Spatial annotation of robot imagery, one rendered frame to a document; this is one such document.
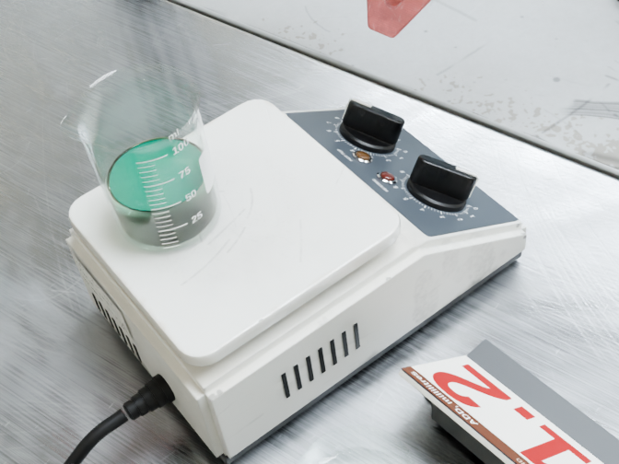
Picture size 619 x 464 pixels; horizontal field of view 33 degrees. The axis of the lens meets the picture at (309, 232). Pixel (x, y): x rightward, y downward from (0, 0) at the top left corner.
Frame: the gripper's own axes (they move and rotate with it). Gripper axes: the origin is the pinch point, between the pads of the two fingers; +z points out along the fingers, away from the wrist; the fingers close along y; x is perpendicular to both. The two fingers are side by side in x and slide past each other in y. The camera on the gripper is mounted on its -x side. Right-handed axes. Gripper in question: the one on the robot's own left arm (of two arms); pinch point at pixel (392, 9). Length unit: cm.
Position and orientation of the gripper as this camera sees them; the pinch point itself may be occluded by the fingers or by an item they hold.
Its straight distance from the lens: 54.5
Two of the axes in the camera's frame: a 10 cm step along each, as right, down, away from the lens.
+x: 9.1, 4.0, -0.6
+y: -2.5, 4.2, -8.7
